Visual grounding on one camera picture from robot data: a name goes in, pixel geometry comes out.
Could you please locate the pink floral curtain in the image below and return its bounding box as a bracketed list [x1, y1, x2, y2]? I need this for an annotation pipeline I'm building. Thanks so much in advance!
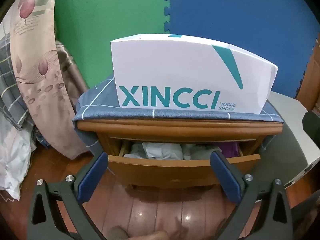
[0, 0, 90, 160]

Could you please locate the brown cloth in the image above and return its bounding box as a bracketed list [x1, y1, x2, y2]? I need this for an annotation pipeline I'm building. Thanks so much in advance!
[55, 40, 88, 110]

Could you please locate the pale green underwear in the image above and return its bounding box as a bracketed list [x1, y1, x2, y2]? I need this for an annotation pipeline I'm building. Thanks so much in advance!
[182, 144, 213, 160]

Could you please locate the blue foam mat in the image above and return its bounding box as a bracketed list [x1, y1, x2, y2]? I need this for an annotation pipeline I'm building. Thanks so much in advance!
[162, 0, 318, 98]

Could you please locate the white cardboard shoe box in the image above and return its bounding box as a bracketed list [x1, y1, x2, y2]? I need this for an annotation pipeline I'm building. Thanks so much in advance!
[111, 33, 279, 114]

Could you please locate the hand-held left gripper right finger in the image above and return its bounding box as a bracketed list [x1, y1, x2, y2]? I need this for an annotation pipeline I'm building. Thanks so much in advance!
[210, 150, 294, 240]

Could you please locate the white cabinet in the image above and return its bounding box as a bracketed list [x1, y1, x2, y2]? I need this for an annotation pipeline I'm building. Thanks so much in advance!
[250, 90, 320, 188]

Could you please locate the blue plaid cloth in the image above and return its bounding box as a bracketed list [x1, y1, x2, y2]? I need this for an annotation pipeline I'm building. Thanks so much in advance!
[72, 74, 284, 155]

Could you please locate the wooden door frame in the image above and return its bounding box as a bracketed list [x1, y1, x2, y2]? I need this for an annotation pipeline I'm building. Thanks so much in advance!
[295, 30, 320, 112]

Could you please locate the purple bra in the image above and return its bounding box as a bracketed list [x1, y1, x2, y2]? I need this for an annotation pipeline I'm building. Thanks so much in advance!
[221, 142, 240, 157]

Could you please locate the grey plaid bedsheet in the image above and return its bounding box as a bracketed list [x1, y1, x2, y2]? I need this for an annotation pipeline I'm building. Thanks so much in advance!
[0, 25, 28, 130]

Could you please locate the wooden nightstand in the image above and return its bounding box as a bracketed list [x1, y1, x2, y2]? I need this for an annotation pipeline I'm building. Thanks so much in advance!
[76, 119, 284, 190]

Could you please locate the green foam mat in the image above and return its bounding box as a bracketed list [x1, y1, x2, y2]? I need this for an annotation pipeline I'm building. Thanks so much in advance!
[54, 0, 170, 90]

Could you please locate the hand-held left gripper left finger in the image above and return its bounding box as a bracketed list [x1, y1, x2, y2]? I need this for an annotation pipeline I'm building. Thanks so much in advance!
[27, 152, 109, 240]

